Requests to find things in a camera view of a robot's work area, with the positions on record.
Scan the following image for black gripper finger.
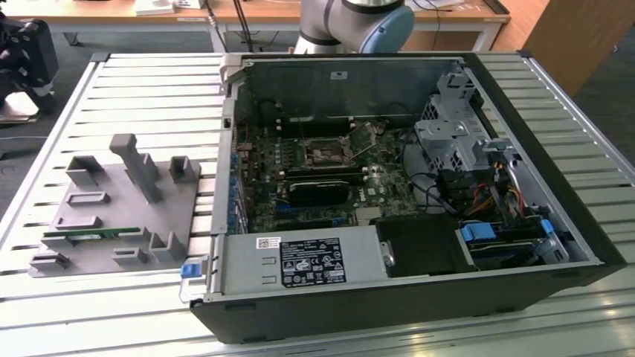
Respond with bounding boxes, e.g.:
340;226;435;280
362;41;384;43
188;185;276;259
27;89;57;115

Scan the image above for black RAM slot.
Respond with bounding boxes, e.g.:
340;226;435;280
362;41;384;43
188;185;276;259
287;173;362;184
284;167;362;177

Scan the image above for CPU socket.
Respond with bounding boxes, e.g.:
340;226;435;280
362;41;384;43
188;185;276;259
300;137;356;168

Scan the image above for white box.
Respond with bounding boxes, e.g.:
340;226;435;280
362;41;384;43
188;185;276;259
134;0;207;16

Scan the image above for grey parts rack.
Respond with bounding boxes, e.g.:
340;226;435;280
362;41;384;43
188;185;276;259
29;133;206;279

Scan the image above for green RAM stick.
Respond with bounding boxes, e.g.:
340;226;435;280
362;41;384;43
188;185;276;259
43;227;123;241

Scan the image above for green motherboard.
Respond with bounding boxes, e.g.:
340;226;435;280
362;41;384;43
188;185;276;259
231;118;423;236

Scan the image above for grey power supply unit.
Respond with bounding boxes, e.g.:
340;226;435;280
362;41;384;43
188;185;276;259
216;233;390;295

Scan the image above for silver chipset heatsink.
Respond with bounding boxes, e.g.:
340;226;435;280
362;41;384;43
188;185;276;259
356;208;384;226

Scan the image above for metal drive cage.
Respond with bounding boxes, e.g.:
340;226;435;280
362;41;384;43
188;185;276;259
414;70;498;176

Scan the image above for black open PC case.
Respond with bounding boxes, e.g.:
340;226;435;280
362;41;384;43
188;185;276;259
188;51;630;345

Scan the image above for white papers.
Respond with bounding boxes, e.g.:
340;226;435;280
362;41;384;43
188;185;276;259
414;0;492;10

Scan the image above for black plastic shroud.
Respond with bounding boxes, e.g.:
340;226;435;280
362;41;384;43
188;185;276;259
374;215;478;278

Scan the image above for blue disk carrier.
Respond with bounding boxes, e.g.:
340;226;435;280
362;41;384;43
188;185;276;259
459;221;498;245

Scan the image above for wooden cabinet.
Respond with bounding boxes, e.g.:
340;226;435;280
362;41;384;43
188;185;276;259
515;0;635;94

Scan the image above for grey case handle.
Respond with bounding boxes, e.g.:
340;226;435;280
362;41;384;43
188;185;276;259
218;54;250;91

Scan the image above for hanging black cables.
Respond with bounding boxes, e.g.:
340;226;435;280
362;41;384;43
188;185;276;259
206;0;272;53

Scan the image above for black wire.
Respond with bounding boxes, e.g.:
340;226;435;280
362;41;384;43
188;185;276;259
404;173;451;213

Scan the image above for yellow red wire bundle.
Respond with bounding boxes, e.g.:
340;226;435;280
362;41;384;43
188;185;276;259
471;184;524;217

